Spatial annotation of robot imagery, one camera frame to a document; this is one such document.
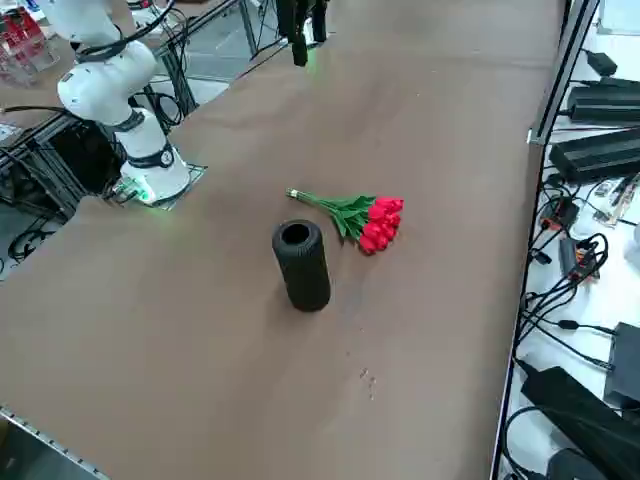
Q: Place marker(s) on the red tulip bouquet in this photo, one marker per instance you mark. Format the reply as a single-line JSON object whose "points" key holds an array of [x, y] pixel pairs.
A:
{"points": [[380, 225]]}

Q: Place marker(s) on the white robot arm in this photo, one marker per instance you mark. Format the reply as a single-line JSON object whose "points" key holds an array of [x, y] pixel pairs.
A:
{"points": [[100, 85]]}

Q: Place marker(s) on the black ribbed vase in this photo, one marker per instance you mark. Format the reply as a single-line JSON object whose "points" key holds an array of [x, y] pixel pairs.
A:
{"points": [[305, 280]]}

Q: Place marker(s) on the clear acrylic rack red items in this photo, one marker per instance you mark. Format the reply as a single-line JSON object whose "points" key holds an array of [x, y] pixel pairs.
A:
{"points": [[20, 50]]}

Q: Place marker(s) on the small black power adapter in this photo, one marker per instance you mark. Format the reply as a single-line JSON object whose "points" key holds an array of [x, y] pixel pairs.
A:
{"points": [[602, 62]]}

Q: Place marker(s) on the long black power adapter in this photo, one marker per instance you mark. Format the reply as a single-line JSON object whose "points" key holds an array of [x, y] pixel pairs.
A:
{"points": [[605, 102]]}

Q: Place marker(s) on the large finned black adapter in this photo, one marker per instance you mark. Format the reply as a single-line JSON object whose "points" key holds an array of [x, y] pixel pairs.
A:
{"points": [[595, 155]]}

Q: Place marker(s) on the black and orange device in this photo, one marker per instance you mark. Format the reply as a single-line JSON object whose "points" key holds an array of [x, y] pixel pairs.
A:
{"points": [[582, 262]]}

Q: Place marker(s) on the large black power brick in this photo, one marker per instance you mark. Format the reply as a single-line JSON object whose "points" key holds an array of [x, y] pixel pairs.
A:
{"points": [[575, 405]]}

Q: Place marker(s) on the black box unit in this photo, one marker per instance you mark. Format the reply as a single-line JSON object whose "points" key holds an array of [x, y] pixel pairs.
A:
{"points": [[625, 365]]}

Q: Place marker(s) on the aluminium profile post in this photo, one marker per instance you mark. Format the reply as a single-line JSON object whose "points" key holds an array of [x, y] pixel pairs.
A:
{"points": [[557, 85]]}

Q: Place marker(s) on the black metal frame stand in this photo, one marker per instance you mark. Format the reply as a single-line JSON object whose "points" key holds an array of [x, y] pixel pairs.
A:
{"points": [[65, 150]]}

